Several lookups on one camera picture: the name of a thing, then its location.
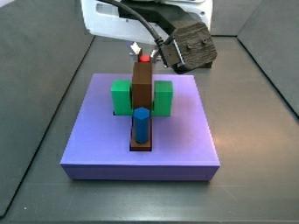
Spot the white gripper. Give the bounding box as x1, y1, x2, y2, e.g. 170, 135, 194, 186
81, 0, 213, 63

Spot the red peg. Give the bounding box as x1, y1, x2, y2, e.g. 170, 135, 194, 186
139, 55, 151, 62

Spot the purple base board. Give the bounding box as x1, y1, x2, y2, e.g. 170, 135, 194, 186
61, 73, 221, 181

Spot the brown L-shaped block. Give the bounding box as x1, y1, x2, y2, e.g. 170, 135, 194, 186
130, 62, 153, 151

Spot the right green block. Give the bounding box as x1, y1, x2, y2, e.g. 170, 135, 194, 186
153, 80, 174, 116

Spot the green block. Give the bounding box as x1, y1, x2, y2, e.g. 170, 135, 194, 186
111, 80, 133, 116
153, 80, 174, 116

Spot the left green block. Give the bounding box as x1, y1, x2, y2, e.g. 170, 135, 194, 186
111, 80, 133, 116

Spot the blue hexagonal peg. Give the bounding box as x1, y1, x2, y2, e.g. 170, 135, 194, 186
134, 107, 150, 144

